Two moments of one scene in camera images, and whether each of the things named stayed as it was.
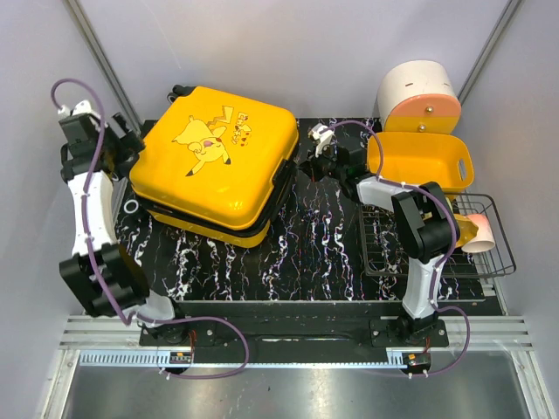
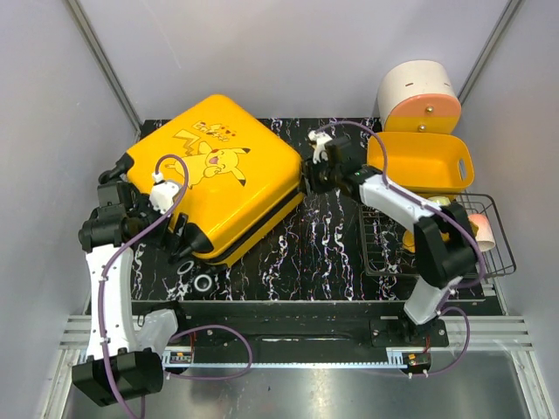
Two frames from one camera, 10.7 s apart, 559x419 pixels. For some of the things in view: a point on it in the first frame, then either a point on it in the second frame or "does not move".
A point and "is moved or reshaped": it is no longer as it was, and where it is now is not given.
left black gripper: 128,145 → 178,237
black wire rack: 383,257 does not move
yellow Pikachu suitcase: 215,165 is moved or reshaped
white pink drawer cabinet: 417,97 does not move
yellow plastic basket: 421,158 does not move
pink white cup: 485,240 does not move
